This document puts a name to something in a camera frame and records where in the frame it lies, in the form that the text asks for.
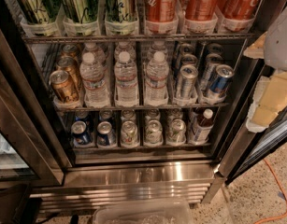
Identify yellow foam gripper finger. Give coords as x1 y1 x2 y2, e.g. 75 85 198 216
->
243 32 267 59
246 71 287 133

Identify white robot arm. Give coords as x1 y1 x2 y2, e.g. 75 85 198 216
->
243 7 287 133

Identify blue silver can front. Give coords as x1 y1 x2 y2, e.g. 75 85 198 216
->
206 64 235 100

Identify red cola can right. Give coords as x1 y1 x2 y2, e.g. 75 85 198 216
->
222 0 259 32

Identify red cola can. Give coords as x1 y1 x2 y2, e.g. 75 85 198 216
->
184 0 218 33
144 0 177 34
222 0 259 32

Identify red cola can middle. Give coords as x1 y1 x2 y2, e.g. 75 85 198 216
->
184 0 218 33

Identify red cola can left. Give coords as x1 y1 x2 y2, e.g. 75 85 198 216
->
144 0 177 34

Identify silver green can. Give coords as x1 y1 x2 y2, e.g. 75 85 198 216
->
166 119 186 146
121 120 139 148
144 119 163 147

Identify stainless steel fridge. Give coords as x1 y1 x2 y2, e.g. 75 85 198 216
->
0 0 287 214

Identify blue pepsi can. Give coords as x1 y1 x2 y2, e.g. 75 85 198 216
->
71 120 93 147
97 121 117 148

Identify gold can back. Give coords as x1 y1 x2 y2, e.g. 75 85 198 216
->
61 44 79 61

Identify gold can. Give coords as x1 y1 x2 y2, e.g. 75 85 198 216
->
49 70 81 109
61 44 79 61
56 56 81 91

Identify gold can middle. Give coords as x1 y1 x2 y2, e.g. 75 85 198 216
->
56 56 81 91

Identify blue pepsi can left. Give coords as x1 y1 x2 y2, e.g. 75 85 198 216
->
71 120 93 147

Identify gold can front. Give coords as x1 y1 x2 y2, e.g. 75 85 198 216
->
49 70 81 109

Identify left fridge door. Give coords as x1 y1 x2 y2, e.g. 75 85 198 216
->
0 29 64 189

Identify brown drink bottle white cap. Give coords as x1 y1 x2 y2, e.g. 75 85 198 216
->
189 108 213 145

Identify water bottle front right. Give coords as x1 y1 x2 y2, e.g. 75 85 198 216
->
145 51 169 106

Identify water bottle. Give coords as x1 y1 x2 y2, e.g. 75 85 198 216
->
114 51 139 107
145 51 169 106
79 52 110 108

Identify water bottle front middle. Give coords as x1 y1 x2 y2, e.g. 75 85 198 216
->
114 51 139 107

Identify water bottle front left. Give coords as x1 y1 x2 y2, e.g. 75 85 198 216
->
79 52 110 108

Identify orange cable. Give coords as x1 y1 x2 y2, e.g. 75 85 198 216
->
253 158 287 224

